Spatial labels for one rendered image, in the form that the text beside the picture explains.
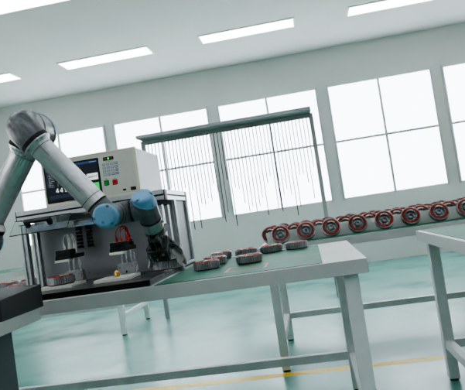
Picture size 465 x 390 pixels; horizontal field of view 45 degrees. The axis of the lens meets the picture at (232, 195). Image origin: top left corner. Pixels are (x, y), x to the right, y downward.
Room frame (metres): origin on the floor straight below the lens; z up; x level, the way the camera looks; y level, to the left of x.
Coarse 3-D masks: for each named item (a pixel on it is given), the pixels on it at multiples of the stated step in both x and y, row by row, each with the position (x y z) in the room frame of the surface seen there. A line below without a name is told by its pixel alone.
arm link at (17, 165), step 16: (48, 128) 1.83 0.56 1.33; (16, 160) 1.83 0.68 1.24; (32, 160) 1.86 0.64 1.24; (0, 176) 1.84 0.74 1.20; (16, 176) 1.84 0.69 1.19; (0, 192) 1.83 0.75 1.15; (16, 192) 1.86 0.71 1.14; (0, 208) 1.85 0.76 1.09; (0, 224) 1.87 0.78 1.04; (0, 240) 1.89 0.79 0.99
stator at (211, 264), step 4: (204, 260) 2.43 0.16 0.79; (208, 260) 2.43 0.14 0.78; (212, 260) 2.36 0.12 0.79; (216, 260) 2.37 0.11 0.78; (196, 264) 2.36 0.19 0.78; (200, 264) 2.35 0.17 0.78; (204, 264) 2.34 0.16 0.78; (208, 264) 2.34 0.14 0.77; (212, 264) 2.35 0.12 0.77; (216, 264) 2.36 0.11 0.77; (196, 268) 2.36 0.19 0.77; (200, 268) 2.35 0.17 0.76; (204, 268) 2.34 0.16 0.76; (208, 268) 2.34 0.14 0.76; (212, 268) 2.35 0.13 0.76; (216, 268) 2.37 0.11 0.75
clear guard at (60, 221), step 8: (56, 216) 2.23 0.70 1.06; (64, 216) 2.22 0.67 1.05; (72, 216) 2.44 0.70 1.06; (16, 224) 2.24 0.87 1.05; (32, 224) 2.22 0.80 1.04; (40, 224) 2.21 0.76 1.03; (48, 224) 2.20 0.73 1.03; (56, 224) 2.19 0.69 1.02; (64, 224) 2.18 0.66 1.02; (16, 232) 2.21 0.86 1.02; (24, 232) 2.20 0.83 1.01; (32, 232) 2.19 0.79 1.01
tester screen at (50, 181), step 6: (78, 162) 2.46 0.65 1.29; (84, 162) 2.46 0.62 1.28; (90, 162) 2.45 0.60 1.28; (96, 162) 2.45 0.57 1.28; (84, 168) 2.46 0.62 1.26; (90, 168) 2.45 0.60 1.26; (96, 168) 2.45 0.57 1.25; (48, 174) 2.48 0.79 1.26; (48, 180) 2.48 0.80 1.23; (54, 180) 2.47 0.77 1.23; (96, 180) 2.45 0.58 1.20; (48, 186) 2.48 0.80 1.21; (54, 186) 2.48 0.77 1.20; (60, 186) 2.47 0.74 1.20; (48, 192) 2.48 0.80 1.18; (54, 192) 2.48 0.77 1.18; (66, 192) 2.47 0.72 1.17; (60, 198) 2.47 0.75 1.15; (66, 198) 2.47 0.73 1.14; (72, 198) 2.47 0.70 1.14
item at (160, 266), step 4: (172, 260) 2.03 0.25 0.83; (156, 264) 2.03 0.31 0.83; (160, 264) 2.03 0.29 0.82; (164, 264) 2.02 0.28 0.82; (168, 264) 2.03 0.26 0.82; (172, 264) 2.02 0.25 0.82; (176, 264) 2.03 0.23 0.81; (156, 268) 2.04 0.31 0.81; (160, 268) 2.03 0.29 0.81; (164, 268) 2.02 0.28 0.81; (168, 268) 2.02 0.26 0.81; (172, 268) 2.02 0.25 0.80; (176, 268) 2.04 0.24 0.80
